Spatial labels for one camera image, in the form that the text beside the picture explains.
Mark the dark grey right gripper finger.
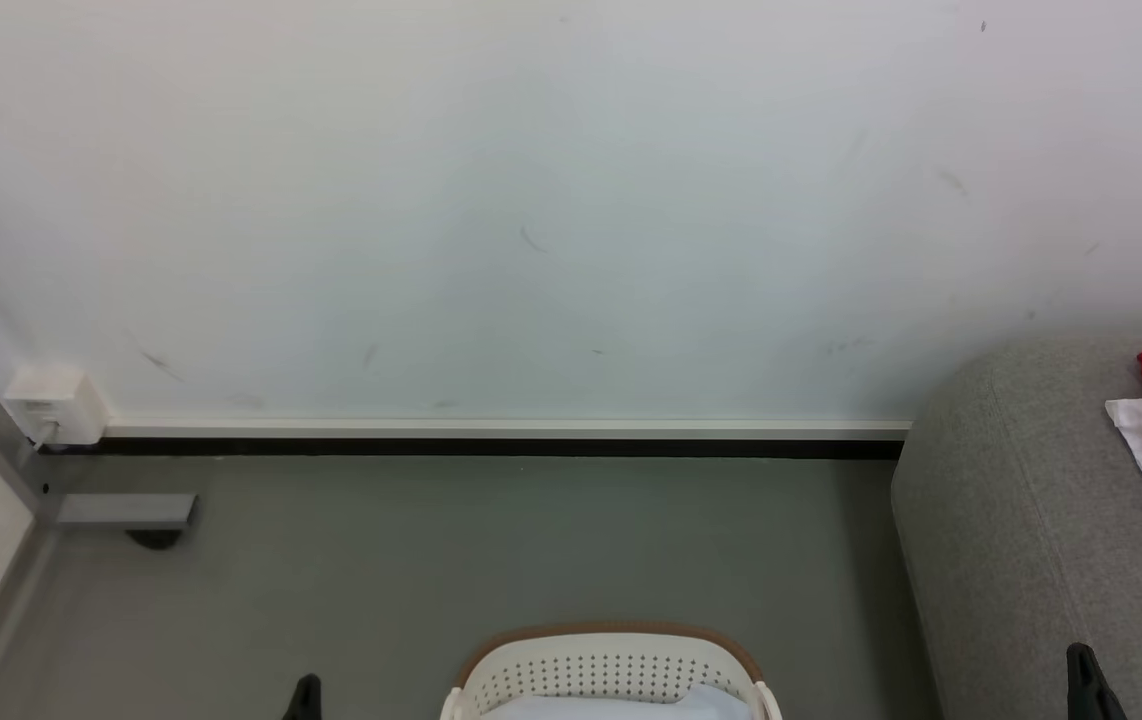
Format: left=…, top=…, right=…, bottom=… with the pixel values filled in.
left=1066, top=643, right=1128, bottom=720

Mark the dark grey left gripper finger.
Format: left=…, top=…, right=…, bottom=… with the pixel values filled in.
left=282, top=674, right=323, bottom=720

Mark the grey fabric sofa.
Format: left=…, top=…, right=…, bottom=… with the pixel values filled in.
left=890, top=335, right=1142, bottom=720

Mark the grey metal table leg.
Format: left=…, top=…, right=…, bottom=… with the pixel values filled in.
left=0, top=314, right=198, bottom=530

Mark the white perforated laundry basket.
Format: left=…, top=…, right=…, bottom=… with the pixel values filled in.
left=439, top=622, right=784, bottom=720

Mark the pale blue cloth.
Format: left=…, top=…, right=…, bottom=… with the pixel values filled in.
left=479, top=684, right=756, bottom=720

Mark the white and black baseboard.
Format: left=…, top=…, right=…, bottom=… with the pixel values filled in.
left=66, top=418, right=914, bottom=461

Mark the white wall socket box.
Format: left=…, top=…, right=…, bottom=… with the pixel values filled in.
left=4, top=367, right=111, bottom=447

